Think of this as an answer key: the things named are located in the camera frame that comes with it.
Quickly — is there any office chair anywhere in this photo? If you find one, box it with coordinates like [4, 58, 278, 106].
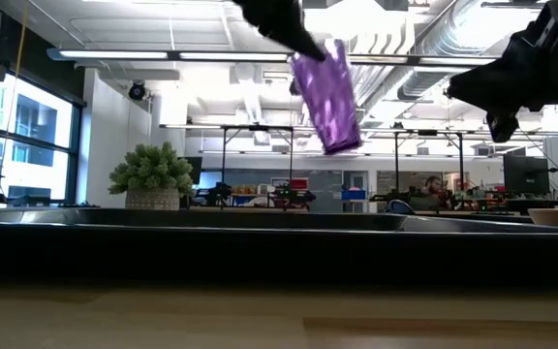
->
[385, 199, 417, 216]

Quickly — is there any black serving tray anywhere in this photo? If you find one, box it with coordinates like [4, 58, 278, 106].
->
[0, 207, 558, 287]

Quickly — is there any black computer monitor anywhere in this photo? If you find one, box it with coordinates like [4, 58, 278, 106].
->
[503, 154, 551, 196]

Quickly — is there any silver ventilation duct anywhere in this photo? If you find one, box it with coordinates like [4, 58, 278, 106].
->
[397, 0, 522, 101]

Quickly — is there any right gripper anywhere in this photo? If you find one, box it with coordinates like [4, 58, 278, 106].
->
[446, 28, 558, 113]

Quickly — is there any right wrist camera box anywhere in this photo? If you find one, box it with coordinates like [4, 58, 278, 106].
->
[484, 110, 521, 144]

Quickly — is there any long LED light bar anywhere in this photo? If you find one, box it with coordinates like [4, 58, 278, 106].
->
[46, 47, 503, 68]

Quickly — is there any blue box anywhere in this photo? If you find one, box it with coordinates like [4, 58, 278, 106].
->
[340, 188, 368, 202]

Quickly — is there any black ceiling rail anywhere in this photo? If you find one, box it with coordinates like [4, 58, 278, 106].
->
[480, 1, 544, 9]

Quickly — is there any large office window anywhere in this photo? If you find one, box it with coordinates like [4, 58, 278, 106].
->
[0, 72, 85, 208]

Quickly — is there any red sign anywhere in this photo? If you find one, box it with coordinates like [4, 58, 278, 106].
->
[271, 177, 310, 191]

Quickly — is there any person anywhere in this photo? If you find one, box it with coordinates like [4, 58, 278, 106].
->
[408, 174, 450, 211]

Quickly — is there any black background rig frame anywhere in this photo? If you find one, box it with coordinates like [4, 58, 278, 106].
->
[220, 124, 295, 185]
[393, 129, 465, 193]

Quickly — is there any green artificial plant in pot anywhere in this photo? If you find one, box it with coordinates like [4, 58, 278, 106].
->
[108, 141, 196, 211]

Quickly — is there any purple faceted plastic cup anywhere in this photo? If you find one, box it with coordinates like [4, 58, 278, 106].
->
[290, 38, 363, 156]

